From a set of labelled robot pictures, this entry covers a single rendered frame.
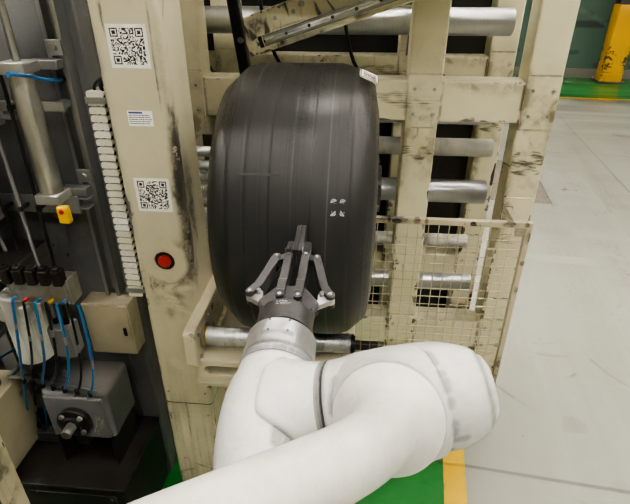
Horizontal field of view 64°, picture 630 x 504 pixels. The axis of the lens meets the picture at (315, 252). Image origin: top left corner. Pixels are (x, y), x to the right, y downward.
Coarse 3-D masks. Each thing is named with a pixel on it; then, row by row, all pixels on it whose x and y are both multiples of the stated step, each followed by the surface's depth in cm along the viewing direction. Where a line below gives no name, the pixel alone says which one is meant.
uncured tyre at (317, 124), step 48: (240, 96) 89; (288, 96) 88; (336, 96) 87; (240, 144) 84; (288, 144) 84; (336, 144) 83; (240, 192) 84; (288, 192) 83; (336, 192) 82; (240, 240) 85; (288, 240) 85; (336, 240) 84; (240, 288) 90; (336, 288) 88
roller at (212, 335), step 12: (204, 336) 113; (216, 336) 112; (228, 336) 112; (240, 336) 112; (324, 336) 111; (336, 336) 111; (348, 336) 111; (324, 348) 111; (336, 348) 110; (348, 348) 110
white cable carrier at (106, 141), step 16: (96, 96) 97; (96, 112) 98; (96, 128) 100; (112, 128) 104; (112, 144) 101; (112, 160) 103; (112, 176) 105; (112, 192) 107; (112, 208) 108; (128, 208) 113; (128, 224) 113; (128, 240) 112; (128, 256) 114; (128, 272) 116
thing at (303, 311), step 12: (288, 288) 71; (264, 300) 69; (276, 300) 65; (288, 300) 65; (300, 300) 69; (312, 300) 69; (264, 312) 65; (276, 312) 63; (288, 312) 63; (300, 312) 64; (312, 312) 67; (312, 324) 66
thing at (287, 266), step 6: (288, 252) 77; (288, 258) 76; (282, 264) 75; (288, 264) 75; (282, 270) 74; (288, 270) 74; (282, 276) 73; (288, 276) 73; (282, 282) 71; (288, 282) 74; (276, 288) 70; (282, 288) 70; (276, 294) 69; (282, 294) 69
